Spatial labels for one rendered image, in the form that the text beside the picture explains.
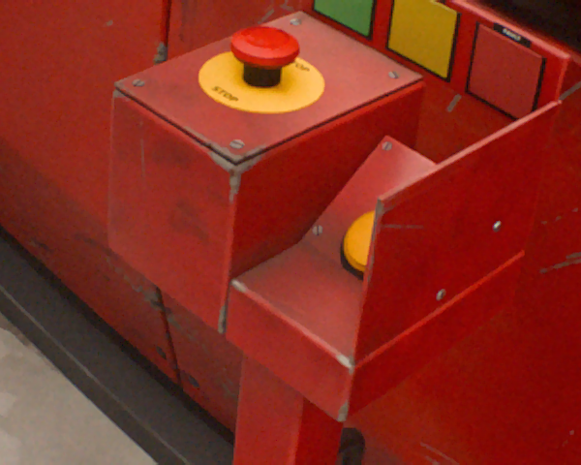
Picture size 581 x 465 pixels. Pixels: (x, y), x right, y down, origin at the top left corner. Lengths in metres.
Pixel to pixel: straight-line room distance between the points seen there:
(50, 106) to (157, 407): 0.40
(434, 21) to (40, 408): 1.00
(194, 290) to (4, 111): 0.82
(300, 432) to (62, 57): 0.66
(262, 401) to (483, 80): 0.26
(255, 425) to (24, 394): 0.82
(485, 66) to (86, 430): 0.98
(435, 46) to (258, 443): 0.29
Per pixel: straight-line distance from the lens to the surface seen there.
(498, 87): 0.73
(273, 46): 0.71
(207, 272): 0.72
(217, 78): 0.73
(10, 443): 1.58
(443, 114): 0.96
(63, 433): 1.59
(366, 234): 0.71
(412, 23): 0.75
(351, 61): 0.77
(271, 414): 0.83
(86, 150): 1.38
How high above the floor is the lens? 1.15
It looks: 36 degrees down
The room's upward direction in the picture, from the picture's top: 7 degrees clockwise
